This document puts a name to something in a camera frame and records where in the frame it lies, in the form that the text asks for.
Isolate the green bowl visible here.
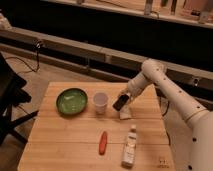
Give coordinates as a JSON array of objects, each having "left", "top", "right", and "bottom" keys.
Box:
[{"left": 56, "top": 88, "right": 88, "bottom": 116}]

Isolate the black cable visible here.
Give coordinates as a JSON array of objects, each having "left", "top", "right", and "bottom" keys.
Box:
[{"left": 3, "top": 40, "right": 44, "bottom": 75}]

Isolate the white plastic bottle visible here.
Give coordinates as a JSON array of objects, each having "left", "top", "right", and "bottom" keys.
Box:
[{"left": 121, "top": 125, "right": 137, "bottom": 168}]

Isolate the orange carrot toy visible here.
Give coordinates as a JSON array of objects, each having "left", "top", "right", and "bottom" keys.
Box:
[{"left": 99, "top": 131, "right": 108, "bottom": 155}]

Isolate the black eraser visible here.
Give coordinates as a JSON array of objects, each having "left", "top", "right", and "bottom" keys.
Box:
[{"left": 113, "top": 94, "right": 129, "bottom": 111}]

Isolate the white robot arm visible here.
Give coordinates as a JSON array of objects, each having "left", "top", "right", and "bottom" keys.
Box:
[{"left": 119, "top": 59, "right": 213, "bottom": 171}]

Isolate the black office chair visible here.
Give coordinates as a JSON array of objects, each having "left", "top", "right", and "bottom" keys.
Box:
[{"left": 0, "top": 52, "right": 37, "bottom": 145}]

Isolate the translucent plastic cup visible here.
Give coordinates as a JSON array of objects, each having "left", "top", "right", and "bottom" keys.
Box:
[{"left": 93, "top": 92, "right": 108, "bottom": 114}]

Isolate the white sponge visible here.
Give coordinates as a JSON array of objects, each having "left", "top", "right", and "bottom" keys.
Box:
[{"left": 119, "top": 105, "right": 132, "bottom": 120}]

